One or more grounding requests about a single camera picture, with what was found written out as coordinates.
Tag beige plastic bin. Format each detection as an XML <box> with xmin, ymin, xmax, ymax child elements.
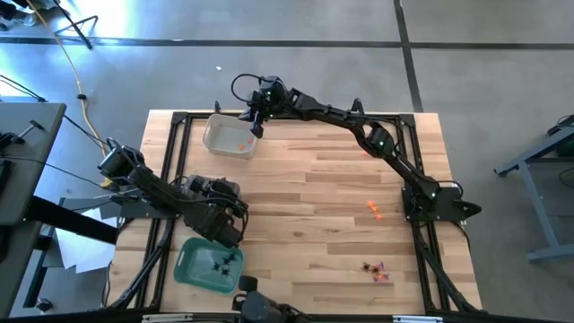
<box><xmin>201</xmin><ymin>113</ymin><xmax>260</xmax><ymax>161</ymax></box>

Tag white paper sheets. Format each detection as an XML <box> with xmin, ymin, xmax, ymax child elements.
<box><xmin>54</xmin><ymin>206</ymin><xmax>118</xmax><ymax>275</ymax></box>

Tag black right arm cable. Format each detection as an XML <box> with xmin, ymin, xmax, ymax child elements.
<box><xmin>230</xmin><ymin>74</ymin><xmax>265</xmax><ymax>104</ymax></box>

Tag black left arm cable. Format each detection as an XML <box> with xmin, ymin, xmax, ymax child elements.
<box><xmin>170</xmin><ymin>174</ymin><xmax>250</xmax><ymax>237</ymax></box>

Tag blue-grey desk frame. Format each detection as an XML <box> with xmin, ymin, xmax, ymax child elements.
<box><xmin>492</xmin><ymin>114</ymin><xmax>574</xmax><ymax>264</ymax></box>

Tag black tripod stand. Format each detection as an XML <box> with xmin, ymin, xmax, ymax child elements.
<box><xmin>13</xmin><ymin>0</ymin><xmax>100</xmax><ymax>50</ymax></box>

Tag green plastic bin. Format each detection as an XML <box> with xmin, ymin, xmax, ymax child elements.
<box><xmin>173</xmin><ymin>236</ymin><xmax>246</xmax><ymax>296</ymax></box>

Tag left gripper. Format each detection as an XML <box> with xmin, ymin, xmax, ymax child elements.
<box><xmin>181</xmin><ymin>204</ymin><xmax>247</xmax><ymax>250</ymax></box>

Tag silver metal bracket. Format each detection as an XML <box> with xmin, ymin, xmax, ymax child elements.
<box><xmin>142</xmin><ymin>313</ymin><xmax>194</xmax><ymax>323</ymax></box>
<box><xmin>393</xmin><ymin>315</ymin><xmax>444</xmax><ymax>323</ymax></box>

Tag dark grey desk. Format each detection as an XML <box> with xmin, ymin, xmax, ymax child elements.
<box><xmin>0</xmin><ymin>101</ymin><xmax>67</xmax><ymax>228</ymax></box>

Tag yellow power cable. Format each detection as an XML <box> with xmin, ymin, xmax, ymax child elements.
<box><xmin>26</xmin><ymin>0</ymin><xmax>118</xmax><ymax>189</ymax></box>

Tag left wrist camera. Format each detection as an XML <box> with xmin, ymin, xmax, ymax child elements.
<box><xmin>181</xmin><ymin>175</ymin><xmax>241</xmax><ymax>205</ymax></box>

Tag black support beam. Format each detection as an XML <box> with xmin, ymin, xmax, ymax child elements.
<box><xmin>24</xmin><ymin>195</ymin><xmax>120</xmax><ymax>246</ymax></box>

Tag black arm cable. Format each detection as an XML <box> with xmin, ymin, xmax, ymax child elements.
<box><xmin>230</xmin><ymin>74</ymin><xmax>265</xmax><ymax>104</ymax></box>
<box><xmin>170</xmin><ymin>174</ymin><xmax>250</xmax><ymax>237</ymax></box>

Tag black aluminium rig frame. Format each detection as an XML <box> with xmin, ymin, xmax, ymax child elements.
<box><xmin>107</xmin><ymin>97</ymin><xmax>485</xmax><ymax>315</ymax></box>

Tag clear grey plastic bin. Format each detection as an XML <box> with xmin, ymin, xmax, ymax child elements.
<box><xmin>184</xmin><ymin>174</ymin><xmax>242</xmax><ymax>212</ymax></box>

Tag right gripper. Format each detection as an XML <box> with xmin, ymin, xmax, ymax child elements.
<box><xmin>239</xmin><ymin>74</ymin><xmax>291</xmax><ymax>139</ymax></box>

